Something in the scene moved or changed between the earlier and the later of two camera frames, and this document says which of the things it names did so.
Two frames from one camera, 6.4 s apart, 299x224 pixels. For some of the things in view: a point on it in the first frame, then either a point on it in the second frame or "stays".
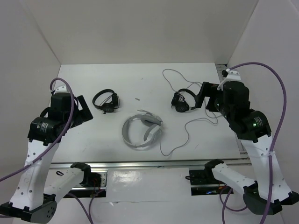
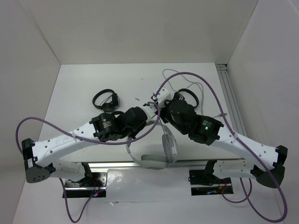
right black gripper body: (216, 104) → (165, 113)
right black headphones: (179, 102) stays
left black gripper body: (68, 119) → (132, 132)
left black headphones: (108, 107) stays
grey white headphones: (152, 132) → (169, 149)
